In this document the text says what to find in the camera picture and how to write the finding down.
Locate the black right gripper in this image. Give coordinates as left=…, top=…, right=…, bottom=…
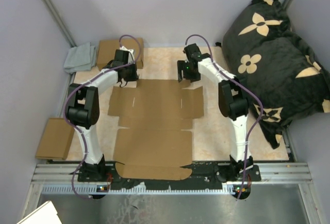
left=176, top=61, right=200, bottom=84

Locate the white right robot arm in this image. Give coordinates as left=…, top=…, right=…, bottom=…
left=177, top=43, right=254, bottom=182

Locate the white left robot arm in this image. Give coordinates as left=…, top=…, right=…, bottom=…
left=63, top=46, right=139, bottom=182

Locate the aluminium frame rail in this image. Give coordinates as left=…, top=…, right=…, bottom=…
left=22, top=161, right=326, bottom=223

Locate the folded brown cardboard box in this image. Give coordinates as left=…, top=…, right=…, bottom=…
left=96, top=38, right=144, bottom=70

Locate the white board corner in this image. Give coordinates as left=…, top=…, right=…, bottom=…
left=18, top=201, right=62, bottom=224

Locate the grey folded cloth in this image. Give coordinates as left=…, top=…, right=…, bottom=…
left=63, top=42, right=97, bottom=74

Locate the black floral pillow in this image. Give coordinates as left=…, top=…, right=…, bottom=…
left=221, top=0, right=329, bottom=149

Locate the brown cardboard box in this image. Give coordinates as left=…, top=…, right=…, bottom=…
left=96, top=38, right=144, bottom=70
left=108, top=79, right=204, bottom=167

